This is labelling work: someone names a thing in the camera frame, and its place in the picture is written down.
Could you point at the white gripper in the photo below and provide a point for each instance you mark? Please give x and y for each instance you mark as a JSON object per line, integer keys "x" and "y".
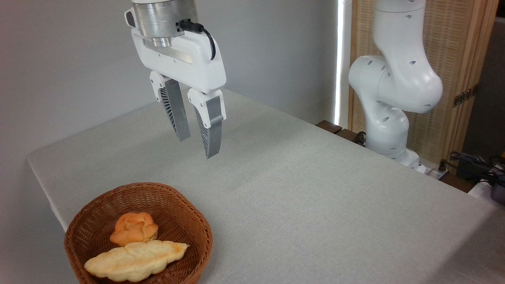
{"x": 197, "y": 63}

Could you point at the round orange bread roll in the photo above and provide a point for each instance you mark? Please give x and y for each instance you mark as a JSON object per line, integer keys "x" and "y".
{"x": 134, "y": 228}

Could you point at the long pale braided bread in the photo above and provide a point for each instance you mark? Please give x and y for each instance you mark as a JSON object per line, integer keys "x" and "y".
{"x": 134, "y": 260}

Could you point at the brown wicker basket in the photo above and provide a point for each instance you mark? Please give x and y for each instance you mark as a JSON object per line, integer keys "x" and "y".
{"x": 177, "y": 213}

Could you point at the grey tablecloth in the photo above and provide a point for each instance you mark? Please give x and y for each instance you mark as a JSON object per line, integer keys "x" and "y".
{"x": 315, "y": 205}

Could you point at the white power strip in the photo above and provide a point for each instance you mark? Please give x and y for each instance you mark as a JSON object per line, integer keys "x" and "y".
{"x": 432, "y": 171}

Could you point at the dark metal screen hinge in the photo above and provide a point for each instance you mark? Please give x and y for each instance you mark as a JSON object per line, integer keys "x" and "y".
{"x": 465, "y": 96}

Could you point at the wooden rattan folding screen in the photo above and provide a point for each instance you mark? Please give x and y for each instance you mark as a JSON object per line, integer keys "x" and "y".
{"x": 457, "y": 39}

